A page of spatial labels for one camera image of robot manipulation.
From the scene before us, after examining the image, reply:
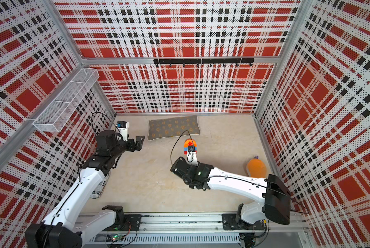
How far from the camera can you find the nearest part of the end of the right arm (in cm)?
52

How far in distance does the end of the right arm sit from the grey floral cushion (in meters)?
0.51

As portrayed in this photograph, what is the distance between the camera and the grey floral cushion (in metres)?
1.07
